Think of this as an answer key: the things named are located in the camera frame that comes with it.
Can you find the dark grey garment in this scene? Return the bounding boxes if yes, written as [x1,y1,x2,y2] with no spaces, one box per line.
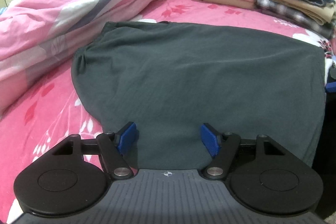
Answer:
[71,22,326,169]

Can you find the stack of blue beige clothes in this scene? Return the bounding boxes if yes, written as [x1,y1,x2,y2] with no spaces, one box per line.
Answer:
[256,0,335,39]

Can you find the pink floral bed sheet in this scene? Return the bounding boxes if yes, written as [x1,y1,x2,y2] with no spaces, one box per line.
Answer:
[1,0,335,223]

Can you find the pink patchwork quilt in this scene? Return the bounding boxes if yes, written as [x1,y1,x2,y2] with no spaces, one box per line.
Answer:
[1,0,155,111]

